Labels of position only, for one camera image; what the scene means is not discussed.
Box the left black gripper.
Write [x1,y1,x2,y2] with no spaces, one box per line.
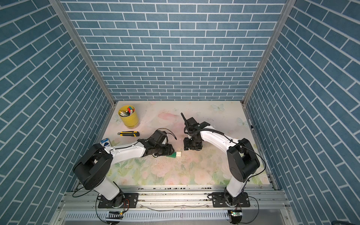
[154,143,176,156]

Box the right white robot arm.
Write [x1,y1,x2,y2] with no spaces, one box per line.
[184,126,260,201]

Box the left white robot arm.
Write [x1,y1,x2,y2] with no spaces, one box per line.
[73,138,175,201]

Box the yellow black utility knife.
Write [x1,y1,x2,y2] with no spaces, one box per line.
[117,131,140,137]

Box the floral table mat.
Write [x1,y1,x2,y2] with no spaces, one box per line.
[107,101,254,186]

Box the yellow pen cup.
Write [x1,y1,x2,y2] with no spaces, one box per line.
[118,105,140,128]

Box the blue white small box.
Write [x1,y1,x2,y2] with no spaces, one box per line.
[100,138,112,148]

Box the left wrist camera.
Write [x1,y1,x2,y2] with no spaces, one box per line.
[148,130,167,145]

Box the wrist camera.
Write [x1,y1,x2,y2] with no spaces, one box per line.
[148,130,167,145]
[184,117,210,134]

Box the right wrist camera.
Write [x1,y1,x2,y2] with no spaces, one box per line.
[184,117,210,134]

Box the aluminium mounting rail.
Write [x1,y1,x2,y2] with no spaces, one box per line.
[52,185,296,225]

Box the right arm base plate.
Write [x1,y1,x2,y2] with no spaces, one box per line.
[207,192,250,208]

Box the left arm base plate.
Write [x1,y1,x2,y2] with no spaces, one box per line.
[97,192,139,210]

